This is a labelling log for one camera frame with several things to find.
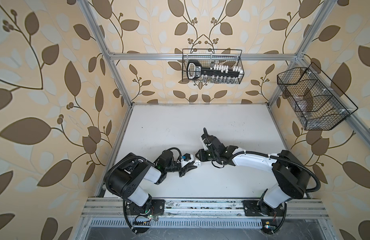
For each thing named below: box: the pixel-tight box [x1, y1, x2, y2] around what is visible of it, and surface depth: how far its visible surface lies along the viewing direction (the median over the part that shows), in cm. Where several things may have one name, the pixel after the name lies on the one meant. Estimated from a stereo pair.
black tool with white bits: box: [186, 60, 244, 83], surface depth 86 cm
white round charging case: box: [193, 160, 202, 167], surface depth 84 cm
